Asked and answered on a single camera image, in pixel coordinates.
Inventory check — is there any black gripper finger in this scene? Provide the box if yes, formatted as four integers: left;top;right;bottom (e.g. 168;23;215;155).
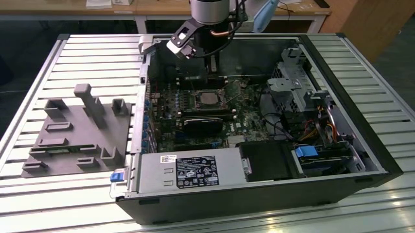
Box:
207;55;223;80

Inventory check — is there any metal socket cover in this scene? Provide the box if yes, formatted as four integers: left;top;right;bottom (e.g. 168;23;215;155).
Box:
223;79;244;99

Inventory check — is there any silver CPU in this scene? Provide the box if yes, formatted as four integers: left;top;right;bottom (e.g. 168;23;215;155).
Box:
197;91;221;104

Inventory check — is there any CPU socket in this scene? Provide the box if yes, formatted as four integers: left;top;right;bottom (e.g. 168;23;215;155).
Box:
192;89;228;110

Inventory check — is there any green motherboard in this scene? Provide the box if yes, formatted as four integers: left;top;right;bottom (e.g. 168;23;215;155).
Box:
151;77;276;152

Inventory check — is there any silver disk bay cage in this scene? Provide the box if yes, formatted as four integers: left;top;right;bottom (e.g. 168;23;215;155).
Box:
265;48;335;115

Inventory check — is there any black graphics card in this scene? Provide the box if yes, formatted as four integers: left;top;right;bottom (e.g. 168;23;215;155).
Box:
180;116;225;138

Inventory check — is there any white cardboard box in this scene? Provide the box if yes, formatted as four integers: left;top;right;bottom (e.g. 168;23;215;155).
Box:
85;0;113;10

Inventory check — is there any black plastic shroud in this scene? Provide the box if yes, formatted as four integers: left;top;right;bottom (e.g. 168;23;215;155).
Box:
237;140;304;183

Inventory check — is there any blue disk carrier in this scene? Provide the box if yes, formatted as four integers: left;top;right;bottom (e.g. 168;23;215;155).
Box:
295;145;319;160

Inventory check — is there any gray power supply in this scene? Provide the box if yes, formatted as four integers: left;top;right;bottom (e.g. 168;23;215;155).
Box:
128;147;252;195

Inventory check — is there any wooden desk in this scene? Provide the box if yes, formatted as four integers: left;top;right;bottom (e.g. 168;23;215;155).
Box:
0;0;332;34

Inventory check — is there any brown wooden cabinet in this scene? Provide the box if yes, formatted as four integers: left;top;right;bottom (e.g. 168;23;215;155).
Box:
319;0;415;63

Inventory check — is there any gray parts rack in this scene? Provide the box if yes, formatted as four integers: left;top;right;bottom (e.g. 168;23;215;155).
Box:
20;83;136;179

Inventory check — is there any black PC case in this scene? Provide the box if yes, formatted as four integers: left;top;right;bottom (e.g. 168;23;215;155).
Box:
115;33;404;225

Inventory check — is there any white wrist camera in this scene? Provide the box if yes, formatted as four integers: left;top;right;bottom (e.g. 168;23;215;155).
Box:
165;20;197;59

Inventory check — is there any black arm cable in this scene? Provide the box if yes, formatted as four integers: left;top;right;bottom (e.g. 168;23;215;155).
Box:
193;0;249;59

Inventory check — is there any gray case handle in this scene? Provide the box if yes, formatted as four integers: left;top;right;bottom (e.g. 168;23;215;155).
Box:
137;35;153;55

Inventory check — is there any yellow red wire bundle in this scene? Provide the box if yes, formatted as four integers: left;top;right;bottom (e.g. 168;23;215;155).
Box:
300;104;340;146

